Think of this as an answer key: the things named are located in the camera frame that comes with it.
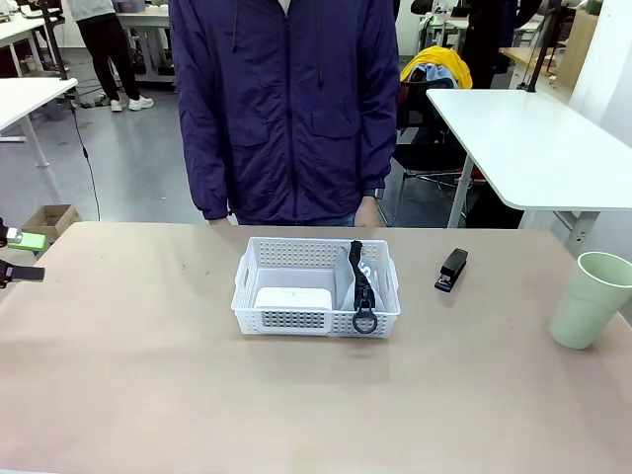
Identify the white rectangular box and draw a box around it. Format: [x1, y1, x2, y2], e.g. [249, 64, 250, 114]
[253, 286, 334, 330]

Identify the grey pouch with black zipper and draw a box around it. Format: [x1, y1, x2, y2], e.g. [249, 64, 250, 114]
[335, 239, 382, 337]

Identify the black stapler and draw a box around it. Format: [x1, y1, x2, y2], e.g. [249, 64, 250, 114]
[434, 247, 470, 294]

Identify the light green plastic cup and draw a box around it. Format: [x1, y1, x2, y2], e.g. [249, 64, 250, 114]
[548, 251, 632, 352]

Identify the white perforated plastic basket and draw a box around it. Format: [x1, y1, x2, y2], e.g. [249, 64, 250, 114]
[230, 236, 402, 341]

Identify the person's left hand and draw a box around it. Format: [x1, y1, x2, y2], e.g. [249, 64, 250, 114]
[354, 196, 381, 228]

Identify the open cardboard box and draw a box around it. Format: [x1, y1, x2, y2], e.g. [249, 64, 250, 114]
[21, 202, 83, 246]

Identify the white table with grey leg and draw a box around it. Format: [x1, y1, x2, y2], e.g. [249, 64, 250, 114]
[0, 77, 80, 170]

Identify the black clamp stand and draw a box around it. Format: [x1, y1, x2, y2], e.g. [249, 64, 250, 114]
[38, 0, 71, 82]

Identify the white background desk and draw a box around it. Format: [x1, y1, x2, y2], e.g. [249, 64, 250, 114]
[0, 16, 51, 78]

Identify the background person in black trousers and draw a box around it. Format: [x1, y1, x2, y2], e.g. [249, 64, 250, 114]
[67, 0, 155, 113]

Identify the white background workbench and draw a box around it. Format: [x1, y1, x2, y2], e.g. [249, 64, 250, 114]
[115, 8, 178, 84]

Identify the person in purple jacket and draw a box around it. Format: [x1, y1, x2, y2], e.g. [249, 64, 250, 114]
[167, 0, 401, 228]

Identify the black office chair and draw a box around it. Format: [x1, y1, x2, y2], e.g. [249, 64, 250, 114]
[391, 76, 476, 229]

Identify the yellow jacket on chair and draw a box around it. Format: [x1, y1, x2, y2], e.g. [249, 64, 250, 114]
[399, 44, 474, 91]

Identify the large white side table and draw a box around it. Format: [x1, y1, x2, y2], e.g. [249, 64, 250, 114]
[426, 88, 632, 244]

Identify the wooden background desk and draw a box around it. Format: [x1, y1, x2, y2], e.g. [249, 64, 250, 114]
[498, 45, 569, 91]

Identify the black slanted pole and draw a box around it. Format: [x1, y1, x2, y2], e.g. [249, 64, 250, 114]
[523, 0, 565, 95]

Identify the brown cardboard cabinet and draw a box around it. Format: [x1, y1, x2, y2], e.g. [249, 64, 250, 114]
[559, 8, 602, 96]

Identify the black floor cable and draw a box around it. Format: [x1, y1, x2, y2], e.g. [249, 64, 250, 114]
[70, 97, 103, 222]

